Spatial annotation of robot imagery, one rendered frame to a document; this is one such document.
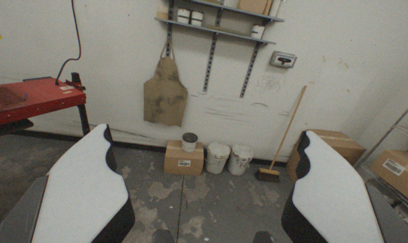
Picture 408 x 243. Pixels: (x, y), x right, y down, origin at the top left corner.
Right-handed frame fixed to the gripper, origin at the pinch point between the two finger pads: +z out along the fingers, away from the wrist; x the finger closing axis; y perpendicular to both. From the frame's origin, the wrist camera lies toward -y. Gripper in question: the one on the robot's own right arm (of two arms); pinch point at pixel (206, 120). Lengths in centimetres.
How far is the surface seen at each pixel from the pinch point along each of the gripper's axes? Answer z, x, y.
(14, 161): 134, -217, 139
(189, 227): 80, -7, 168
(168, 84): 179, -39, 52
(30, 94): 102, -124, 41
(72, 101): 110, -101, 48
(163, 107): 181, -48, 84
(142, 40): 185, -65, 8
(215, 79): 187, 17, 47
